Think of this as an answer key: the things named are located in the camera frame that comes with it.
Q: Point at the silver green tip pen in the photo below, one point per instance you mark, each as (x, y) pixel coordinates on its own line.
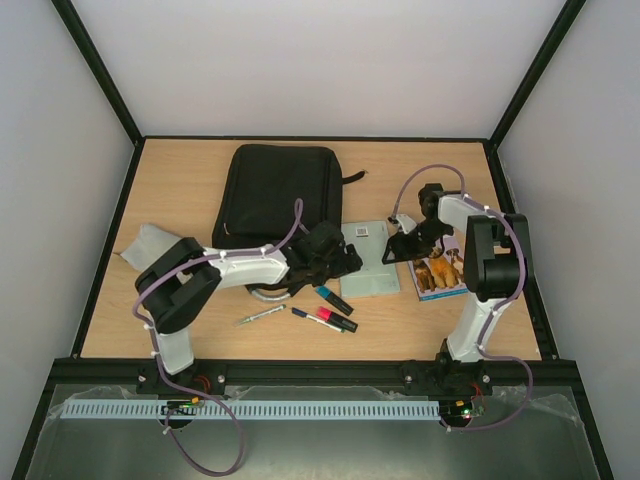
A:
(260, 315)

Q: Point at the dog picture book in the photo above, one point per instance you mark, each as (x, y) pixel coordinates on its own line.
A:
(440, 274)

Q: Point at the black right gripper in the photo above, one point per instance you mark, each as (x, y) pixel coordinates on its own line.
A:
(410, 245)

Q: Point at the grey hardcover book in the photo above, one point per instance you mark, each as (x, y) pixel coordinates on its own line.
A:
(374, 278)

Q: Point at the black backpack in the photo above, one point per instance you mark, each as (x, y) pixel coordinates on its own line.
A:
(262, 185)

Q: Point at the grey crumpled cloth pouch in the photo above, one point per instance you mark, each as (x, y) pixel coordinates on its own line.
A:
(149, 245)

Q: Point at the blue cap highlighter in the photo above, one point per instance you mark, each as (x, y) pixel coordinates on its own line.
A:
(335, 300)

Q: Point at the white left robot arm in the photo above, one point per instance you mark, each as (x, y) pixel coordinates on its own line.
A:
(176, 287)

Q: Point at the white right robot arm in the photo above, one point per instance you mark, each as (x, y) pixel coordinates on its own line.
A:
(497, 261)

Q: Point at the blue cap whiteboard marker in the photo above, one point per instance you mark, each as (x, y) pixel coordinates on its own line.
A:
(302, 314)

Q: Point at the pink cap highlighter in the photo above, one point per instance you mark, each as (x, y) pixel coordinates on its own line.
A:
(336, 320)

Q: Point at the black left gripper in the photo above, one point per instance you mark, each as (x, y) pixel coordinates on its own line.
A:
(341, 264)

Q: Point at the black aluminium mounting rail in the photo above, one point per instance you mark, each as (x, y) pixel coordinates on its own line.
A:
(435, 378)

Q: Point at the light blue slotted cable duct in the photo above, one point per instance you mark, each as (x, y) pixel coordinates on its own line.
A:
(252, 410)

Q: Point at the black cage frame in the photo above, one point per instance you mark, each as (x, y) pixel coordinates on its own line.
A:
(551, 370)

